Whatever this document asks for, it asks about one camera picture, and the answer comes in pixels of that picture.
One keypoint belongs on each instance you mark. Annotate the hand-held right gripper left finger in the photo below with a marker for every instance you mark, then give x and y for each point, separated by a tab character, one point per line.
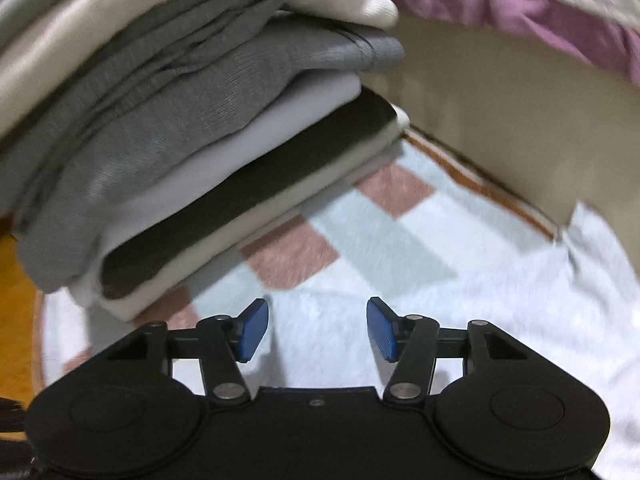
252	330

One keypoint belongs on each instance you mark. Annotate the patterned pastel rug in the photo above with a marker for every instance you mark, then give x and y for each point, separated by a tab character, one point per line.
390	220

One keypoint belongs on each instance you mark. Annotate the stack of folded clothes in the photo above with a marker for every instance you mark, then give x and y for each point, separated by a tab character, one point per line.
150	135

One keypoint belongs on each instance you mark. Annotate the white quilted strawberry bedspread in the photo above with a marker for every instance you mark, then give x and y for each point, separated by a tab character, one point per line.
525	10

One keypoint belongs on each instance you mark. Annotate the cream bed frame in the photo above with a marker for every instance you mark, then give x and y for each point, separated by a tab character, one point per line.
500	125

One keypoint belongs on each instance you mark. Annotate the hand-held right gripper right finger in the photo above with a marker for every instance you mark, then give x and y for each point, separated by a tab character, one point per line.
382	330

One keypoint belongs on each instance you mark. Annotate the white printed t-shirt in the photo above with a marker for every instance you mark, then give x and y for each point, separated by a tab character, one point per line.
500	300

